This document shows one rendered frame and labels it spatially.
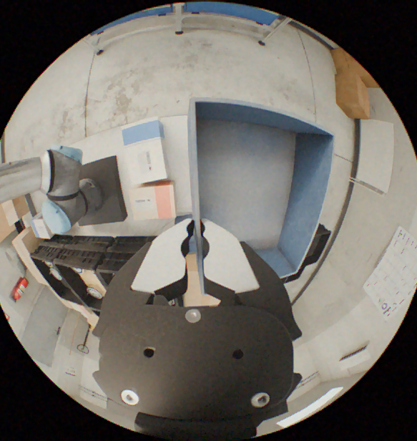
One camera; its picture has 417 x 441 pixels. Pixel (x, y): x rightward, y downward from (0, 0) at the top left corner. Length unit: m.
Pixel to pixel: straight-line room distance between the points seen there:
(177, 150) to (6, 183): 0.53
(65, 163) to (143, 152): 0.24
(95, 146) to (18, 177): 0.37
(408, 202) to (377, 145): 0.88
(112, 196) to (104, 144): 0.21
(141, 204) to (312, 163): 0.48
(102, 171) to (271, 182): 0.54
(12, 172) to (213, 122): 0.40
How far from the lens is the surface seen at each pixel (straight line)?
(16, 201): 1.12
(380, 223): 2.66
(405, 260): 2.66
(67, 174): 0.44
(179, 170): 0.54
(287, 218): 0.24
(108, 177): 0.58
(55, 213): 0.46
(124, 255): 0.60
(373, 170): 2.59
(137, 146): 0.47
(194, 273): 0.58
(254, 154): 0.18
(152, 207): 0.51
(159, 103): 1.33
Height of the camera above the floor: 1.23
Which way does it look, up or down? 60 degrees down
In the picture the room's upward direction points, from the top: 166 degrees clockwise
